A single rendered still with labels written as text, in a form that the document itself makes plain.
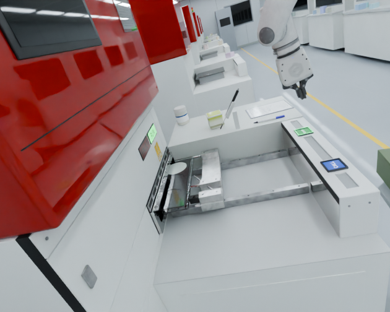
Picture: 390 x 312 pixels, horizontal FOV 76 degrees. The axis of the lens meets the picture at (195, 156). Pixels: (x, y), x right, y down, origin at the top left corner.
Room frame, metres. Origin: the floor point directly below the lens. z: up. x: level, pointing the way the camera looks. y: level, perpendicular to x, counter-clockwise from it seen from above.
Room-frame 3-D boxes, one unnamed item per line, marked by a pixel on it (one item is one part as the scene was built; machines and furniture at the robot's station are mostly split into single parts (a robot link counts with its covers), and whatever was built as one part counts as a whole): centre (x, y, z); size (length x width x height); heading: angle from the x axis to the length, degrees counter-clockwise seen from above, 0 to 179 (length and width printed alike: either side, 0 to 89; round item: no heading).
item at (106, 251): (0.70, 0.20, 1.02); 0.81 x 0.03 x 0.40; 170
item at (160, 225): (0.87, 0.15, 0.89); 0.44 x 0.02 x 0.10; 170
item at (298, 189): (0.72, -0.10, 0.84); 0.50 x 0.02 x 0.03; 80
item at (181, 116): (1.38, 0.00, 1.01); 0.07 x 0.07 x 0.10
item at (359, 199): (0.72, -0.41, 0.89); 0.55 x 0.09 x 0.14; 170
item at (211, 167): (0.87, -0.04, 0.87); 0.36 x 0.08 x 0.03; 170
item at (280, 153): (0.99, -0.15, 0.84); 0.50 x 0.02 x 0.03; 80
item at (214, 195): (0.72, -0.01, 0.89); 0.08 x 0.03 x 0.03; 80
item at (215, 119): (1.17, -0.15, 1.00); 0.07 x 0.07 x 0.07; 88
